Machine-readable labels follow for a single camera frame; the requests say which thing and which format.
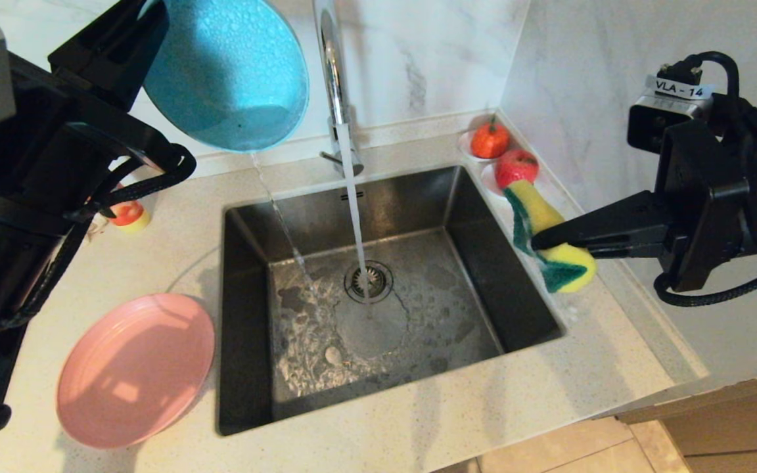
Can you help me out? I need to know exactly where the pink plate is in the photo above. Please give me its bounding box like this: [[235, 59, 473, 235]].
[[57, 294, 216, 449]]

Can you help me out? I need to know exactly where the yellow-capped dish soap bottle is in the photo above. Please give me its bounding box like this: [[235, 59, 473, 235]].
[[106, 199, 152, 235]]

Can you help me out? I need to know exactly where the metal sink drain strainer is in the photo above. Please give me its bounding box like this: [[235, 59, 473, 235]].
[[344, 261, 394, 305]]

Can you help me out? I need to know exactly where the stainless steel sink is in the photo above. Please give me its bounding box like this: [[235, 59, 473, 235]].
[[218, 164, 566, 436]]

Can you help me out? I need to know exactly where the chrome faucet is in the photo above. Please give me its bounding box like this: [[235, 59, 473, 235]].
[[311, 0, 365, 179]]

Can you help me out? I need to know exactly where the small white dish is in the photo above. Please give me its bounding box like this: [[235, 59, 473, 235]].
[[480, 163, 517, 198], [457, 130, 511, 164]]

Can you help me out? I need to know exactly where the orange red tomato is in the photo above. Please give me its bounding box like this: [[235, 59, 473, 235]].
[[470, 117, 511, 160]]

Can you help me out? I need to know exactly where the yellow green sponge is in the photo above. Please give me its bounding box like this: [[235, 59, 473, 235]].
[[503, 181, 597, 294]]

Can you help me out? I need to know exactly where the red apple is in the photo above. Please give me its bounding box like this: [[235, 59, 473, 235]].
[[495, 149, 539, 191]]

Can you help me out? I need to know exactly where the teal bowl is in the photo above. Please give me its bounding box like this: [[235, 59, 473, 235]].
[[144, 0, 310, 153]]

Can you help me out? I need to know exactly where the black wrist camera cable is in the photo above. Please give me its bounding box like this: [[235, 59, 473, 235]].
[[658, 51, 757, 296]]

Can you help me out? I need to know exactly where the light wooden cabinet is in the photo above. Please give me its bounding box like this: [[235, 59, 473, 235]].
[[615, 365, 757, 473]]

